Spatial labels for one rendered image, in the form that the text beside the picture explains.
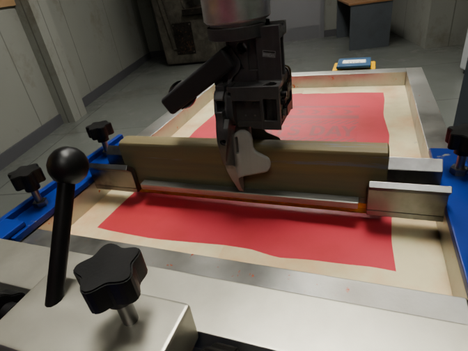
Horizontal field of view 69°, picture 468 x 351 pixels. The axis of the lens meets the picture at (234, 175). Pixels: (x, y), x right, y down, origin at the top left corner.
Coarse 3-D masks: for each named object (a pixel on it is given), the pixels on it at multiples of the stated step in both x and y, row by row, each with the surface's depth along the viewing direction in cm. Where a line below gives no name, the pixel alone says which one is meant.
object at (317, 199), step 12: (144, 180) 54; (156, 180) 53; (180, 192) 51; (192, 192) 50; (204, 192) 49; (216, 192) 49; (228, 192) 48; (240, 192) 47; (252, 192) 47; (264, 192) 46; (276, 192) 46; (288, 192) 46; (300, 192) 45; (312, 204) 44; (324, 204) 44; (336, 204) 43; (348, 204) 42
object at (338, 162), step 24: (120, 144) 52; (144, 144) 50; (168, 144) 49; (192, 144) 48; (216, 144) 46; (264, 144) 44; (288, 144) 44; (312, 144) 43; (336, 144) 42; (360, 144) 41; (384, 144) 40; (144, 168) 53; (168, 168) 51; (192, 168) 49; (216, 168) 48; (288, 168) 44; (312, 168) 43; (336, 168) 42; (360, 168) 41; (384, 168) 40; (312, 192) 45; (336, 192) 44; (360, 192) 42
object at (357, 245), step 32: (320, 96) 88; (352, 96) 85; (384, 128) 68; (256, 224) 47; (288, 224) 46; (320, 224) 45; (352, 224) 44; (384, 224) 44; (288, 256) 41; (320, 256) 40; (352, 256) 40; (384, 256) 39
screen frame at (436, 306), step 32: (416, 96) 70; (160, 128) 74; (416, 128) 63; (96, 192) 57; (160, 256) 39; (192, 256) 38; (448, 256) 36; (288, 288) 33; (320, 288) 32; (352, 288) 32; (384, 288) 31; (448, 320) 28
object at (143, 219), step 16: (208, 128) 80; (144, 192) 58; (128, 208) 55; (144, 208) 54; (160, 208) 54; (176, 208) 53; (192, 208) 52; (208, 208) 52; (224, 208) 51; (240, 208) 51; (112, 224) 52; (128, 224) 51; (144, 224) 50; (160, 224) 50; (176, 224) 49; (192, 224) 49; (208, 224) 48; (224, 224) 48; (176, 240) 46; (192, 240) 46; (208, 240) 45; (224, 240) 45
